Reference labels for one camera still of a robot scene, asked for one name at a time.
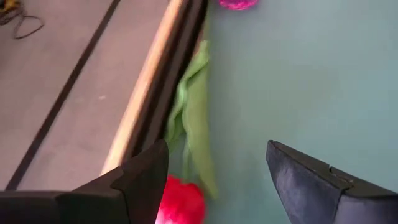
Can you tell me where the black floor cable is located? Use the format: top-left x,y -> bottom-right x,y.
0,6 -> 45,40

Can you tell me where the red artificial tulip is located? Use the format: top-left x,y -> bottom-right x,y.
154,39 -> 219,224

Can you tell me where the black table frame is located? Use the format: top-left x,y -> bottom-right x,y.
124,0 -> 209,156

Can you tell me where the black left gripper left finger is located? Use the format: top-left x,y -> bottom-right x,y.
0,139 -> 170,224

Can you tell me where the small purple glass vase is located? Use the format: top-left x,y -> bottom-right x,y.
217,0 -> 259,11

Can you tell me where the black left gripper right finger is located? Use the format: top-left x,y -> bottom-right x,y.
266,139 -> 398,224

